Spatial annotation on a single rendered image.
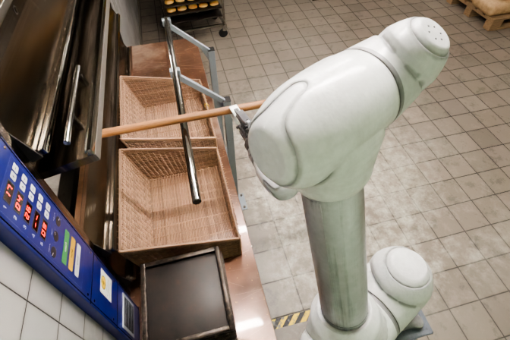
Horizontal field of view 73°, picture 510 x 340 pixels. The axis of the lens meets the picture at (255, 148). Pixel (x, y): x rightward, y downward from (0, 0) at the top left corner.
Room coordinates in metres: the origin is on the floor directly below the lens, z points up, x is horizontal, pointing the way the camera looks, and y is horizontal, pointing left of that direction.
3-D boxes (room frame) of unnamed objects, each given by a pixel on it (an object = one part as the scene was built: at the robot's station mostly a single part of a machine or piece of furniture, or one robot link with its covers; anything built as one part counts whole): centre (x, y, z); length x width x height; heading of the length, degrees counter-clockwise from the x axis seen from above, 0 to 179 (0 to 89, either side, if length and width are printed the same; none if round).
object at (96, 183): (1.41, 0.76, 1.02); 1.79 x 0.11 x 0.19; 14
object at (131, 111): (1.50, 0.51, 0.72); 0.56 x 0.49 x 0.28; 15
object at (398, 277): (0.34, -0.36, 1.17); 0.18 x 0.16 x 0.22; 130
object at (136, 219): (0.91, 0.36, 0.72); 0.56 x 0.49 x 0.28; 14
